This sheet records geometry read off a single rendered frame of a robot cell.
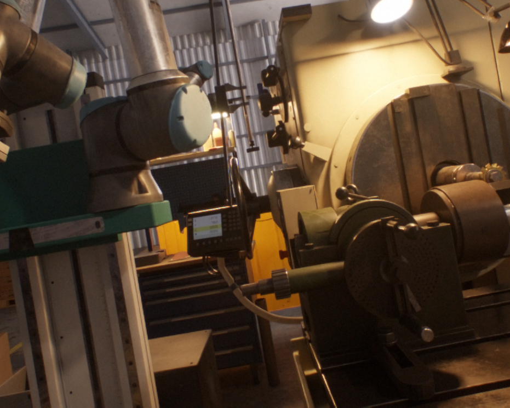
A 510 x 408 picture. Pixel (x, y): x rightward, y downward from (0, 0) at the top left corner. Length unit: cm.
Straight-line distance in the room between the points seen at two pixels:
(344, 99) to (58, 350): 115
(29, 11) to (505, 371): 109
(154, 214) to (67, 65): 41
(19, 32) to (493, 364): 95
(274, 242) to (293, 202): 293
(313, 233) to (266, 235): 322
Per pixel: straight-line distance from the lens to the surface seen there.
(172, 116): 95
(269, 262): 415
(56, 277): 142
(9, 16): 78
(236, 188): 136
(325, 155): 128
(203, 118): 101
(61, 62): 80
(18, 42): 77
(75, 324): 143
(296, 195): 121
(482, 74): 154
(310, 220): 93
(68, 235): 112
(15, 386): 298
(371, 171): 125
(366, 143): 125
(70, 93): 82
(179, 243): 416
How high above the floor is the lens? 137
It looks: level
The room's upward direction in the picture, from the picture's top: 10 degrees counter-clockwise
